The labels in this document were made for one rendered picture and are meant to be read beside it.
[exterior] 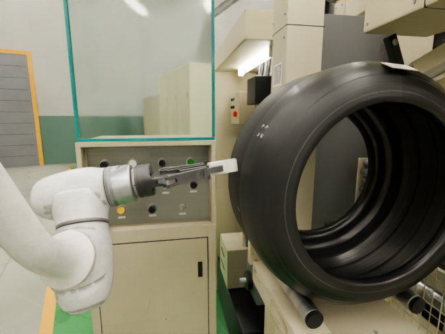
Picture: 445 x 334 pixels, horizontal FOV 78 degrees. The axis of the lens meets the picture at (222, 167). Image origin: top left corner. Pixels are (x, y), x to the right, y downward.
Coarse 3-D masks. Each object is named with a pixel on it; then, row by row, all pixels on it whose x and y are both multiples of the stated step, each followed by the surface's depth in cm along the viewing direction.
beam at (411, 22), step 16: (368, 0) 87; (384, 0) 81; (400, 0) 76; (416, 0) 71; (432, 0) 66; (368, 16) 88; (384, 16) 81; (400, 16) 76; (416, 16) 75; (432, 16) 75; (368, 32) 89; (384, 32) 89; (400, 32) 89; (416, 32) 89; (432, 32) 89
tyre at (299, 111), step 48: (288, 96) 60; (336, 96) 55; (384, 96) 56; (432, 96) 58; (240, 144) 71; (288, 144) 55; (384, 144) 90; (432, 144) 77; (240, 192) 64; (288, 192) 56; (384, 192) 93; (432, 192) 79; (288, 240) 58; (336, 240) 93; (384, 240) 86; (432, 240) 67; (336, 288) 63; (384, 288) 65
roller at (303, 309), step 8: (288, 288) 74; (288, 296) 73; (296, 296) 70; (304, 296) 69; (296, 304) 69; (304, 304) 67; (312, 304) 66; (304, 312) 65; (312, 312) 64; (320, 312) 64; (304, 320) 64; (312, 320) 64; (320, 320) 64; (312, 328) 64
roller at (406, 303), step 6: (396, 294) 73; (402, 294) 71; (408, 294) 70; (414, 294) 70; (402, 300) 71; (408, 300) 69; (414, 300) 68; (420, 300) 68; (408, 306) 69; (414, 306) 68; (420, 306) 69; (414, 312) 69
